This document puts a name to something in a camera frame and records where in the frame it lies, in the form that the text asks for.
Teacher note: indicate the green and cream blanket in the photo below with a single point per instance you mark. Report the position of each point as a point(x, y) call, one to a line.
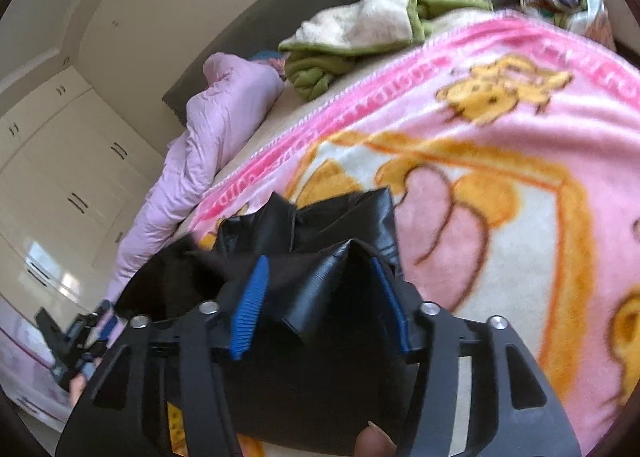
point(332, 42)

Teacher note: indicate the lilac rolled duvet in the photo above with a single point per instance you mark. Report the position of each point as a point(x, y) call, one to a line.
point(219, 122)

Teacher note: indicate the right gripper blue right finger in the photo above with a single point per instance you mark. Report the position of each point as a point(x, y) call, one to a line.
point(393, 320)

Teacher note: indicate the black leather jacket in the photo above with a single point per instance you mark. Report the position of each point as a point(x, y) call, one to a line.
point(321, 365)

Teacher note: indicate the cream wardrobe with handles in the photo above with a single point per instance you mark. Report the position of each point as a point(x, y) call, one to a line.
point(73, 177)

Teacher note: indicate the person's right hand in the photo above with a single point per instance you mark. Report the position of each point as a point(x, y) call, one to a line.
point(372, 441)

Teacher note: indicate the dark grey headboard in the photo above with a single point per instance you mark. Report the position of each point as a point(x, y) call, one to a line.
point(261, 27)

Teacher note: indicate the pink cartoon fleece blanket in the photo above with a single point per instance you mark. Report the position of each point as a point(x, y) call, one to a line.
point(512, 153)

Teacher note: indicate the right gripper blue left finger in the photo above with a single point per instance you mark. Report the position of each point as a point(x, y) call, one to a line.
point(246, 313)

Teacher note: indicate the person's left hand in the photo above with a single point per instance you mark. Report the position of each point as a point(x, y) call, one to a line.
point(79, 382)

